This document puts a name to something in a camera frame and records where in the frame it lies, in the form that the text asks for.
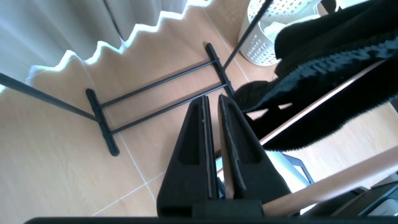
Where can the white laundry basket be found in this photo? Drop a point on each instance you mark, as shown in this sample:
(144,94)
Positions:
(258,49)

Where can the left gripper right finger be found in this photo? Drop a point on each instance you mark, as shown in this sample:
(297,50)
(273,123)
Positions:
(258,180)

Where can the beige curtain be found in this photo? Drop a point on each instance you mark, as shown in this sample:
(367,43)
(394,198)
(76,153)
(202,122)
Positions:
(46,31)

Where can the black shorts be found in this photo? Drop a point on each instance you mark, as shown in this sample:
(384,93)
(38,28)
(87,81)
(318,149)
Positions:
(326,77)

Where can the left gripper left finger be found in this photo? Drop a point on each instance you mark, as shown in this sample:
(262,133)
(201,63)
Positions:
(186,180)

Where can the black clothes rack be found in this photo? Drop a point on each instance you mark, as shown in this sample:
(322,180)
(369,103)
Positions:
(102,124)

